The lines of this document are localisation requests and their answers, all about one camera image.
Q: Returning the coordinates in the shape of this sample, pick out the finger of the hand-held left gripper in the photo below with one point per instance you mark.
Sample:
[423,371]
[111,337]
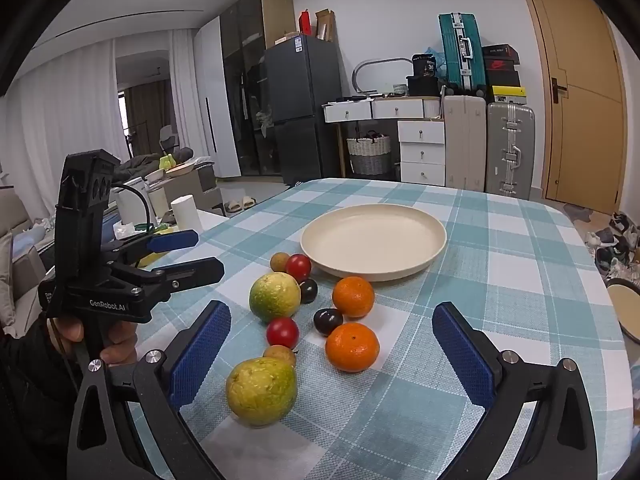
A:
[172,241]
[200,270]

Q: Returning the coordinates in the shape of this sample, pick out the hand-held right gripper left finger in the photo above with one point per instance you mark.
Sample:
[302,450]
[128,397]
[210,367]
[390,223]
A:
[200,355]

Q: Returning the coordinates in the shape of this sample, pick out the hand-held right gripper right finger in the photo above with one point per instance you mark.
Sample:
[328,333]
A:
[462,360]

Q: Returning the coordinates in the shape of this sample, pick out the yellow-green guava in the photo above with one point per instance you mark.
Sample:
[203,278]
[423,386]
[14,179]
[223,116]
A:
[274,297]
[261,392]

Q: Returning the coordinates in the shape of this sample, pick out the brown longan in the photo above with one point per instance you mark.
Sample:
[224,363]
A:
[279,261]
[281,355]

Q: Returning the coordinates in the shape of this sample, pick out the red cherry tomato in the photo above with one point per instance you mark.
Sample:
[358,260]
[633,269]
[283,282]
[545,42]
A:
[298,266]
[282,332]

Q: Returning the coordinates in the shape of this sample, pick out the orange mandarin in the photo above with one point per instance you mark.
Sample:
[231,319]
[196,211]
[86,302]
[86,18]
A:
[352,347]
[353,296]

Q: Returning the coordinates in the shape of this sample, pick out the dark purple cherry tomato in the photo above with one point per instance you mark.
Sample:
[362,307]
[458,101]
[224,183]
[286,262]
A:
[309,291]
[327,321]

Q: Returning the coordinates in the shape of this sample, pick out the cream round plate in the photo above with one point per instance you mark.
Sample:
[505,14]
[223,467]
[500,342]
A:
[372,240]

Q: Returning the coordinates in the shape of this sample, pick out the person's left forearm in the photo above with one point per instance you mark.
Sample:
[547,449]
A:
[30,400]

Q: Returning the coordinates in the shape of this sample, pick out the person's left hand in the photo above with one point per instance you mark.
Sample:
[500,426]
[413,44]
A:
[120,342]

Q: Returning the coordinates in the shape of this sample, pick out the white paper roll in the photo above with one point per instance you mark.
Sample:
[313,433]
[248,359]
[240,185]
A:
[185,212]

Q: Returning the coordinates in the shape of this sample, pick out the white round container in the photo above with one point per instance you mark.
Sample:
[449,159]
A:
[131,205]

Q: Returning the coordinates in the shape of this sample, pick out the beige sofa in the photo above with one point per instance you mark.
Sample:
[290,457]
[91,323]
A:
[20,270]

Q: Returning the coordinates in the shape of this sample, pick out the beige slipper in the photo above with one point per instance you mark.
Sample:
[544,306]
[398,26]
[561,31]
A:
[232,205]
[248,202]

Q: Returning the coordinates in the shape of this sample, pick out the grey sofa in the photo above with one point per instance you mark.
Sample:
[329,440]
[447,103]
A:
[190,167]

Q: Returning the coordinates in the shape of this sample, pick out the teal checked tablecloth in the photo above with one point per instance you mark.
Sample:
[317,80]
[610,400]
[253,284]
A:
[500,270]

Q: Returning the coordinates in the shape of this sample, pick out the grey office chair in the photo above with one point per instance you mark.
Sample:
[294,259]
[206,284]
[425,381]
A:
[169,135]

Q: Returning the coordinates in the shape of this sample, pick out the white sheer curtain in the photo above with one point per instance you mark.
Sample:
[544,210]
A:
[60,120]

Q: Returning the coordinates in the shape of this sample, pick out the brown curtain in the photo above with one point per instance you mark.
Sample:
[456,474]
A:
[145,110]

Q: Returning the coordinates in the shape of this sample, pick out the white tall cabinet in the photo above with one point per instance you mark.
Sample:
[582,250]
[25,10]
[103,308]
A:
[210,110]

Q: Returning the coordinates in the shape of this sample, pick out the dark glass door wardrobe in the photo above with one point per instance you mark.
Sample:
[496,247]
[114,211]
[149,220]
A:
[240,85]

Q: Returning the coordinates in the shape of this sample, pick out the round stool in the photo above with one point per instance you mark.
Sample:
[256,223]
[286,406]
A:
[627,310]

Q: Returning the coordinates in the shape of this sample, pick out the dark grey refrigerator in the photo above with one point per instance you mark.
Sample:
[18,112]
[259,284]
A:
[300,110]

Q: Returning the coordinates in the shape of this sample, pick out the grey floor cloth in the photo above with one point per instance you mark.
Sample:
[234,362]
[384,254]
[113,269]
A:
[577,212]

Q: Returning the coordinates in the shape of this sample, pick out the pile of shoes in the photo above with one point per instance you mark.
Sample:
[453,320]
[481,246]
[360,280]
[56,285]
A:
[615,245]

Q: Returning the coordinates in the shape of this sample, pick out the woven grey white basket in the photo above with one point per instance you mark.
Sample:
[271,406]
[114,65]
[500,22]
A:
[369,155]

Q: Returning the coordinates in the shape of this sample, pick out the white drawer dresser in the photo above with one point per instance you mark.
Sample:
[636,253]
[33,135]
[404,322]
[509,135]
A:
[421,152]

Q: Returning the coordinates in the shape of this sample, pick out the beige suitcase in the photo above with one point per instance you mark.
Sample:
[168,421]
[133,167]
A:
[465,145]

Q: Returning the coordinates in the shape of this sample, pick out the silver suitcase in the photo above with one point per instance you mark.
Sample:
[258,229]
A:
[510,150]

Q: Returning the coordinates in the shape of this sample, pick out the flat cardboard box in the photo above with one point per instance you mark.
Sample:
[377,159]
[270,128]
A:
[289,40]

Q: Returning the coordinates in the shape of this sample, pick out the wooden door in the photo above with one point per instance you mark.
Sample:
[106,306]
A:
[575,135]

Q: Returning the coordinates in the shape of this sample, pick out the open cardboard box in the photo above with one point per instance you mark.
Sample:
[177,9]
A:
[325,25]

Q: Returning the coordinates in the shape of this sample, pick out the yellow black shoe box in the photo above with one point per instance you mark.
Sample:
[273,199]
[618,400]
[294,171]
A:
[509,95]

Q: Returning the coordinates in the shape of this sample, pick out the black storage box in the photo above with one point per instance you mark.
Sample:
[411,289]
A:
[422,86]

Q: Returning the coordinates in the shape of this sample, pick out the plain black shoe box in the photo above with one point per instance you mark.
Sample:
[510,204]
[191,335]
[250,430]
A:
[502,78]

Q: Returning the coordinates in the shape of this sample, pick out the black printed box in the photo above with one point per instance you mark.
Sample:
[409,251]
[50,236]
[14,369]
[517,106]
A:
[425,65]

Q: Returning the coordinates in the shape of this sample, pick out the black shoe box red logo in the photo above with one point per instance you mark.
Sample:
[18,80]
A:
[501,64]

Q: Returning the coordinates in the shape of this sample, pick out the blue plastic bag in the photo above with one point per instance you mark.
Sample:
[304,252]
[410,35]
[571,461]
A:
[441,57]

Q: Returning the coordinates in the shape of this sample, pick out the teal suitcase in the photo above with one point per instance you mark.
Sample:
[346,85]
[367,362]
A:
[457,55]

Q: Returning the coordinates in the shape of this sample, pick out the black shoe box red stripe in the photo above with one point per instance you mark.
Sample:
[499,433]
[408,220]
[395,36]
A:
[499,51]

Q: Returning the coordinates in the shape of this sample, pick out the oval metal frame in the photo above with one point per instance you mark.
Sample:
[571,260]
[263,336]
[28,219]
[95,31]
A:
[356,72]

